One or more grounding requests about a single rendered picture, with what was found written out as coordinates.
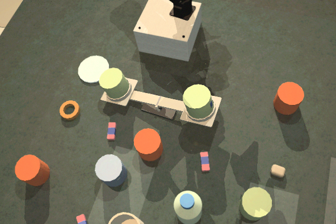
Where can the cream-white round dish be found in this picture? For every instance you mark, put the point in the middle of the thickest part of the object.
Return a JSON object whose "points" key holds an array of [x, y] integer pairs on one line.
{"points": [[92, 68]]}

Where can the orange ring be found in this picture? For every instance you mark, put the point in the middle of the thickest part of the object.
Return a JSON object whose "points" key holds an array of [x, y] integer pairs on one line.
{"points": [[64, 107]]}

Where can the grey cylinder with white top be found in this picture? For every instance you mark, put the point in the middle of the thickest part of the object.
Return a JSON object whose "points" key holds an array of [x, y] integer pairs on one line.
{"points": [[111, 170]]}

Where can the orange cylinder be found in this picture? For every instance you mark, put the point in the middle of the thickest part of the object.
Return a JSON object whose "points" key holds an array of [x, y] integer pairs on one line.
{"points": [[288, 98], [148, 144], [32, 170]]}

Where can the cream balance beam with square pans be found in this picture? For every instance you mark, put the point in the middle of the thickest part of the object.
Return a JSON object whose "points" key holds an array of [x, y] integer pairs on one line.
{"points": [[161, 106]]}

